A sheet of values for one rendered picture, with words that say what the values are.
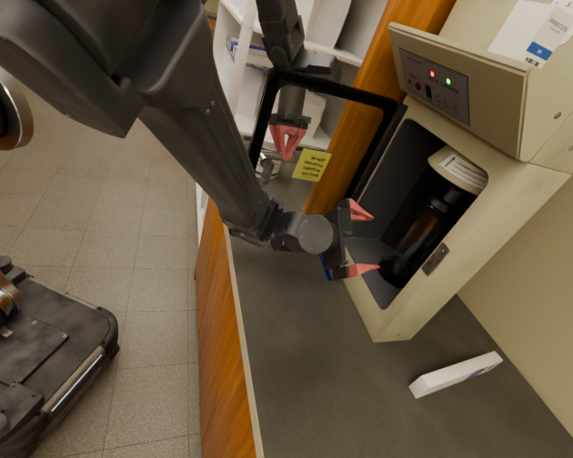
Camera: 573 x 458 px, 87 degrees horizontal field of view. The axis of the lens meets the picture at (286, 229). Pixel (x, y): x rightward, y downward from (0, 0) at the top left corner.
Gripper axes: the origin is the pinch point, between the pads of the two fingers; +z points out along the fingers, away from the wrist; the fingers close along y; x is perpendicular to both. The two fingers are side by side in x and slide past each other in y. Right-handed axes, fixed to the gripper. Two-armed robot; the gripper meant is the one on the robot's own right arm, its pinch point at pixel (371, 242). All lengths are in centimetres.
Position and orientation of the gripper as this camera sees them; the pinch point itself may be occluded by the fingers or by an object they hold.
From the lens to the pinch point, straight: 60.4
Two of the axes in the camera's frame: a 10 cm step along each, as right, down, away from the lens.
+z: 9.2, 0.9, 3.7
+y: -0.3, -9.6, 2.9
